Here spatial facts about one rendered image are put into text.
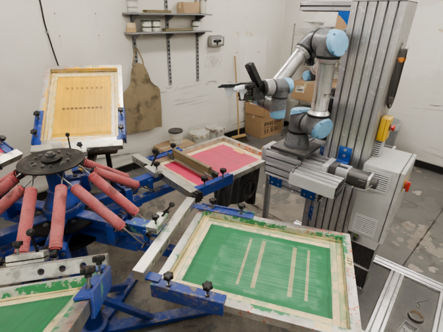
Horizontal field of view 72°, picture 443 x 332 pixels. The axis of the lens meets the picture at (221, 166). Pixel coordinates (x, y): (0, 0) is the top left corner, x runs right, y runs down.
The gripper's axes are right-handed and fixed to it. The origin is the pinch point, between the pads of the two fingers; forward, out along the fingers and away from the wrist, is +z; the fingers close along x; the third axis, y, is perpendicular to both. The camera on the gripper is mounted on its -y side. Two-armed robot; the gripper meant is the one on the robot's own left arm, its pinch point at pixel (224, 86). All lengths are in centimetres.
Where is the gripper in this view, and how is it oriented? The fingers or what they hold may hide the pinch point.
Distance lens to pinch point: 135.6
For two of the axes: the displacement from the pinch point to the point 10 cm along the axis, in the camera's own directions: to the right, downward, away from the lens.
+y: 0.4, 9.4, 3.4
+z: -8.9, 1.9, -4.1
